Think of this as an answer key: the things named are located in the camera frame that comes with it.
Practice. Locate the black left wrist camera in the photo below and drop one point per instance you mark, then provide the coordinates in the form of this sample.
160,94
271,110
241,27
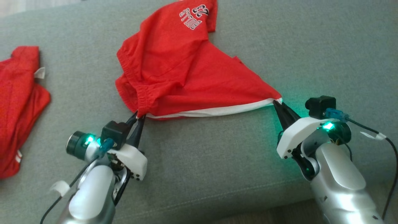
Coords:
115,132

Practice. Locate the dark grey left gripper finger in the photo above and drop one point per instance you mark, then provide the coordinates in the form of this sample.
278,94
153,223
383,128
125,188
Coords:
138,133
132,118

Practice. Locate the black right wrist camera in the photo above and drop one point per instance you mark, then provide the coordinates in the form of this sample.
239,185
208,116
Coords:
320,105

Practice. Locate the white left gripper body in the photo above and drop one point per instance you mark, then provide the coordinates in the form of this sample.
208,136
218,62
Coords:
133,158

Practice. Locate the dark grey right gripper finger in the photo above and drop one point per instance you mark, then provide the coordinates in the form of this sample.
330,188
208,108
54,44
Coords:
289,113
282,116

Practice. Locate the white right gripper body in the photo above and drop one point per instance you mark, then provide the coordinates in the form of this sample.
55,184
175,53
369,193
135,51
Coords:
295,133

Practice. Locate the red and white basketball jersey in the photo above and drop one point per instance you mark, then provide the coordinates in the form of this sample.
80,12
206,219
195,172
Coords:
15,109

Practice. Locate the teal right camera plug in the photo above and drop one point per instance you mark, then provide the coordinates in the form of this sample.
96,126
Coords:
335,114

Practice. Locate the red Bulls 23 shorts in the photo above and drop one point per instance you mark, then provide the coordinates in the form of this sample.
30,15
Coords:
180,71

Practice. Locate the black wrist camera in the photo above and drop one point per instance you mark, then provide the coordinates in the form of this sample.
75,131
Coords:
320,105
115,132

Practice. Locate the teal left camera plug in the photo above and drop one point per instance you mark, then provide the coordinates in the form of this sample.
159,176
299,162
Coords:
105,147

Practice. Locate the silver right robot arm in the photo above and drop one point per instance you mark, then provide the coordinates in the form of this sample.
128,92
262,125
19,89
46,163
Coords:
339,180

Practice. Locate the teal camera plug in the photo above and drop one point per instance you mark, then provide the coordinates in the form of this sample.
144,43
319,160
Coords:
105,147
335,114

